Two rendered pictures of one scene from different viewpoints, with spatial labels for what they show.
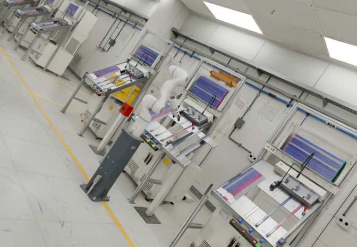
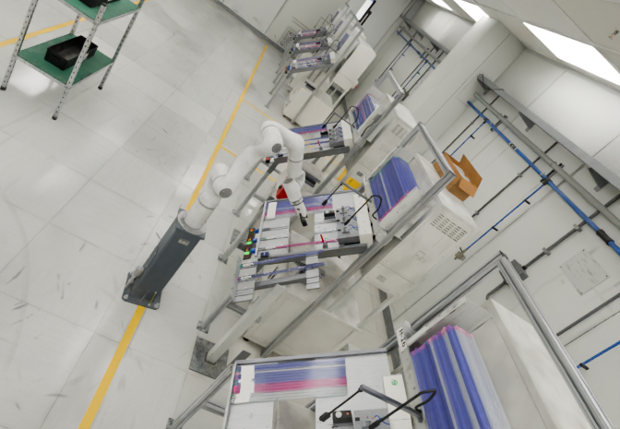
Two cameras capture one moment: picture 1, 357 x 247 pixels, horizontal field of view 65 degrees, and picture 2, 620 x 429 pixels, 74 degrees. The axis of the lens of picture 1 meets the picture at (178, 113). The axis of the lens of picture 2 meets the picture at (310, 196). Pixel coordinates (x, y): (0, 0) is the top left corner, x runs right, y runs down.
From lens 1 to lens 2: 194 cm
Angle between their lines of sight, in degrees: 36
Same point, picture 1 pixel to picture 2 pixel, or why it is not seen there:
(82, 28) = (350, 70)
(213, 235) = not seen: outside the picture
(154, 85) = (363, 164)
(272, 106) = (597, 262)
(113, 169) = (152, 264)
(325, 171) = not seen: outside the picture
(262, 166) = (367, 367)
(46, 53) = (296, 101)
